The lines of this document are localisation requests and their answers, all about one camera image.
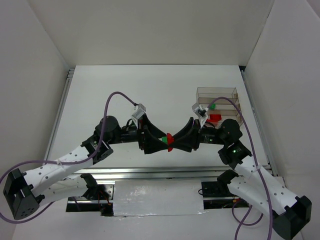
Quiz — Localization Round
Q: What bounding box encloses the red rounded lego brick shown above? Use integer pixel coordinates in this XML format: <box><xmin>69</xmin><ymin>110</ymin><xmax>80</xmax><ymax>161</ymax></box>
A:
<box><xmin>166</xmin><ymin>133</ymin><xmax>174</xmax><ymax>152</ymax></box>

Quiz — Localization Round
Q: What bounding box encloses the red rectangular lego brick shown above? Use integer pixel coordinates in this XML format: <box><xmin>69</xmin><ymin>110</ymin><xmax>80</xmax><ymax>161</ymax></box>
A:
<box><xmin>206</xmin><ymin>114</ymin><xmax>222</xmax><ymax>123</ymax></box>

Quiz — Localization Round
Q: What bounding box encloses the small green lego brick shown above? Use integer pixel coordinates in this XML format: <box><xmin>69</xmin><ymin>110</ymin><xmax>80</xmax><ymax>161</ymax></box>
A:
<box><xmin>208</xmin><ymin>104</ymin><xmax>216</xmax><ymax>110</ymax></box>

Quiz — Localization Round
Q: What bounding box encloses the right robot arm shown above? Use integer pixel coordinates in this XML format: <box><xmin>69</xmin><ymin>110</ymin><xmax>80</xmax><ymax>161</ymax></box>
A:
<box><xmin>167</xmin><ymin>118</ymin><xmax>312</xmax><ymax>240</ymax></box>

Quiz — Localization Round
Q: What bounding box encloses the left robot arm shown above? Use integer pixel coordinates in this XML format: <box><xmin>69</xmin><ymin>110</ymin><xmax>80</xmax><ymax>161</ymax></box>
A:
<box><xmin>0</xmin><ymin>113</ymin><xmax>170</xmax><ymax>224</ymax></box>

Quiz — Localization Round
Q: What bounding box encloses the clear compartment container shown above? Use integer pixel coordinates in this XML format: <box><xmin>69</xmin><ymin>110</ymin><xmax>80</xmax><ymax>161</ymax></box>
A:
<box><xmin>196</xmin><ymin>87</ymin><xmax>243</xmax><ymax>128</ymax></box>

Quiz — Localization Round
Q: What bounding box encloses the silver foil panel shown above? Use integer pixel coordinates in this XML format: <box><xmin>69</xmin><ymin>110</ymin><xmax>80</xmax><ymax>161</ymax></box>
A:
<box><xmin>113</xmin><ymin>179</ymin><xmax>205</xmax><ymax>217</ymax></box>

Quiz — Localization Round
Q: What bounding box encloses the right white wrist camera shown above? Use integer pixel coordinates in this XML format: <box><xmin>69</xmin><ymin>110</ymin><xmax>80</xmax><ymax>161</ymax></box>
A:
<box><xmin>191</xmin><ymin>103</ymin><xmax>209</xmax><ymax>127</ymax></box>

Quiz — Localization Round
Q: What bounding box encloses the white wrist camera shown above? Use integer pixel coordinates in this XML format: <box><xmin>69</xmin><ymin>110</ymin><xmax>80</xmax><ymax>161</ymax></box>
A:
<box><xmin>131</xmin><ymin>103</ymin><xmax>146</xmax><ymax>125</ymax></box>
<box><xmin>191</xmin><ymin>103</ymin><xmax>209</xmax><ymax>127</ymax></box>

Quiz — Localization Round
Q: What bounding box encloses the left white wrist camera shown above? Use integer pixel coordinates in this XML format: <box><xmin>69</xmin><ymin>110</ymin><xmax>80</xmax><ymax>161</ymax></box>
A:
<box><xmin>131</xmin><ymin>103</ymin><xmax>146</xmax><ymax>125</ymax></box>

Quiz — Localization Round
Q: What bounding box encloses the aluminium front rail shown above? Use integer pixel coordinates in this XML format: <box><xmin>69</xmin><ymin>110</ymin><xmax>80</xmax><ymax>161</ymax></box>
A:
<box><xmin>69</xmin><ymin>166</ymin><xmax>231</xmax><ymax>181</ymax></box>

